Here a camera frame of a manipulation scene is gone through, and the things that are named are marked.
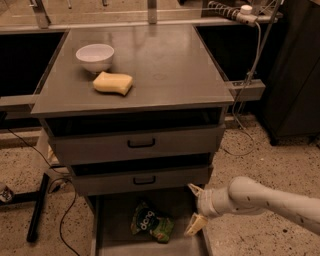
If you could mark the dark cabinet at right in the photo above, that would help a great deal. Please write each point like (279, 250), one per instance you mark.
(290, 105)

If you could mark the white power strip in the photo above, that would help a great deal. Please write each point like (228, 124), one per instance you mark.
(241, 15)

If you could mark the green rice chip bag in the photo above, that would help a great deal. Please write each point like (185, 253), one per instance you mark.
(148, 219)

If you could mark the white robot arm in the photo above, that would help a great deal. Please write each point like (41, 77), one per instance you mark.
(244, 195)

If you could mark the yellow sponge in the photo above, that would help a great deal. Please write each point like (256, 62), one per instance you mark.
(113, 83)

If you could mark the grey drawer cabinet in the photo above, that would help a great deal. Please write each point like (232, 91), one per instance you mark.
(175, 86)

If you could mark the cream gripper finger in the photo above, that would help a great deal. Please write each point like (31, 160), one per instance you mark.
(196, 190)
(197, 222)

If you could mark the grey bottom drawer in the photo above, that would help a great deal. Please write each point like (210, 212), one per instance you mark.
(113, 215)

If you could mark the white ceramic bowl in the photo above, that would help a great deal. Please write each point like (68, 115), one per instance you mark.
(96, 58)

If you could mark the grey side rail bracket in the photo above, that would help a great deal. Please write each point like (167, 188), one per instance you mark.
(243, 93)

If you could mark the grey middle drawer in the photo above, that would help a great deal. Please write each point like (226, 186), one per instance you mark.
(91, 185)

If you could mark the black table leg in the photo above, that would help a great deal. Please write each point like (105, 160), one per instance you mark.
(39, 202)

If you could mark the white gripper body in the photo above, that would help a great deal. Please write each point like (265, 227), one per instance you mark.
(204, 203)

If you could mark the grey top drawer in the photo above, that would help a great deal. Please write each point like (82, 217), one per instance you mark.
(130, 146)

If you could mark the grey drawer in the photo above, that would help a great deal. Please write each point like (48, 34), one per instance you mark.
(113, 215)
(91, 185)
(130, 146)

